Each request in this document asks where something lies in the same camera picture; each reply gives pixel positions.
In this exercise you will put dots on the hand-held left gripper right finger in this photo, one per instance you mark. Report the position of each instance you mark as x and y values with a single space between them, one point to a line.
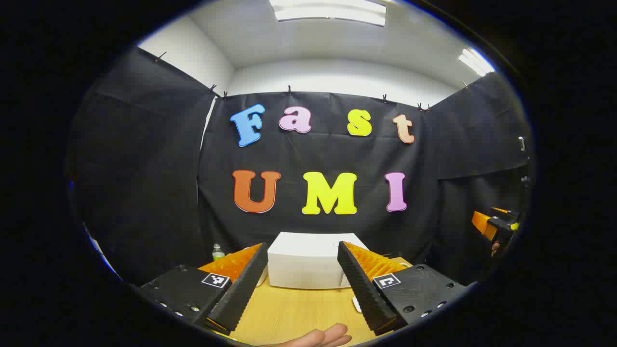
364 289

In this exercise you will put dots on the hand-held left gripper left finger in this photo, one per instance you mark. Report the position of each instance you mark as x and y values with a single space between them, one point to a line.
246 289

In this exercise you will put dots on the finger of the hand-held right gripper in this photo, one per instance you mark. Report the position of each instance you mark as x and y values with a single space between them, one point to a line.
499 210
482 225

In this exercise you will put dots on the white microwave oven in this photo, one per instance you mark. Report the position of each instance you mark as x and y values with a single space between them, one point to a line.
303 260

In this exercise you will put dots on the green label drink bottle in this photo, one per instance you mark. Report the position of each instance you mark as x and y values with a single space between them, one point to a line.
218 253

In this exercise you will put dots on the small ceiling light panel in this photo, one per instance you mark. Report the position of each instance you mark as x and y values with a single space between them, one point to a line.
475 60

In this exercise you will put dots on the large ceiling light panel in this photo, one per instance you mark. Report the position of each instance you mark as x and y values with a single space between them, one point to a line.
332 13

